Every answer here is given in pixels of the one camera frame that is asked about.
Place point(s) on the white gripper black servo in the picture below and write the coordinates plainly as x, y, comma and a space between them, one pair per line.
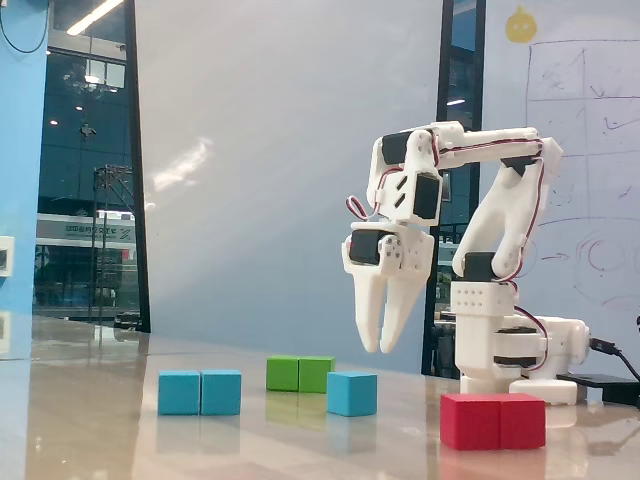
413, 254

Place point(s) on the small blue cube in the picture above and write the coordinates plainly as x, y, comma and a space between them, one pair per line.
350, 395

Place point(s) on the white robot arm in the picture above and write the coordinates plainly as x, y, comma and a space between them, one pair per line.
505, 210

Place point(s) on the long green block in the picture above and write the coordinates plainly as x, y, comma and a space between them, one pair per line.
300, 375

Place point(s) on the long red block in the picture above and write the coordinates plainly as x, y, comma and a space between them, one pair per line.
492, 422

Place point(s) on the long blue block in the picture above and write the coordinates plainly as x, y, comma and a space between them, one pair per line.
200, 392

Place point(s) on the black flat box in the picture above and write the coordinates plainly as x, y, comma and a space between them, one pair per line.
600, 382

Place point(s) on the dark scaffold tower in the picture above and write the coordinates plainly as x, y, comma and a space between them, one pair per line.
112, 172

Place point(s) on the whiteboard with marker drawings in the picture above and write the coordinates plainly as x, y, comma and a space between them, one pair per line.
590, 75

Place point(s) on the yellow round sticker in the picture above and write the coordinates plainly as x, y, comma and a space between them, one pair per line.
521, 25

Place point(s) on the ceiling light strip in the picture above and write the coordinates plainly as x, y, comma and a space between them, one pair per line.
95, 16

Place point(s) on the black window frame post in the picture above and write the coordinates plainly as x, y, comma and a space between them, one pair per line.
137, 175
444, 75

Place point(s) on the white wall box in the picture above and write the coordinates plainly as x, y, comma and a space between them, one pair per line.
5, 255

